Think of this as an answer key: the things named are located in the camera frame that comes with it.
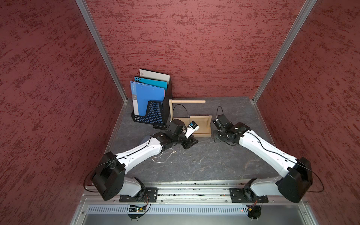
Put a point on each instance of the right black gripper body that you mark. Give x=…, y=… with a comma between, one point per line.
x=219, y=136

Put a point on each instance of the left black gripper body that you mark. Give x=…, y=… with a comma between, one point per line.
x=186, y=143

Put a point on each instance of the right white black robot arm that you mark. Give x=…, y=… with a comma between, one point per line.
x=294, y=175

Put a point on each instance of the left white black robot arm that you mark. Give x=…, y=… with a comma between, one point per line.
x=109, y=177

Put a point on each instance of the wooden jewelry display stand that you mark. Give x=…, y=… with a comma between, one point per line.
x=203, y=121

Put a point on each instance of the black mesh file holder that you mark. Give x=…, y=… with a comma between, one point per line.
x=157, y=112

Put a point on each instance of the teal folder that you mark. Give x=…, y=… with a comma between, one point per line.
x=157, y=83

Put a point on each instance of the blue folder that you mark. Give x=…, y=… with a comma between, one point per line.
x=142, y=94

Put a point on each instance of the white grey folder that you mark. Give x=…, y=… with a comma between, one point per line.
x=154, y=75

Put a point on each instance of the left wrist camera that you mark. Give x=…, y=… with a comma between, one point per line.
x=191, y=128

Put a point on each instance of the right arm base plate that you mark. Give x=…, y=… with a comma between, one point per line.
x=239, y=195

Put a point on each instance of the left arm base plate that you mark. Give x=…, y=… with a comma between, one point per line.
x=147, y=194

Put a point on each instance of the aluminium mounting rail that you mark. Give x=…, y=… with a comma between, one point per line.
x=190, y=192

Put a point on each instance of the left aluminium corner post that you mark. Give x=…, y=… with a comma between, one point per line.
x=84, y=9

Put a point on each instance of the aluminium corner post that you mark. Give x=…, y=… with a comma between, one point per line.
x=294, y=30
x=84, y=9

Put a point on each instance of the right aluminium corner post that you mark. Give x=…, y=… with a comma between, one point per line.
x=294, y=30

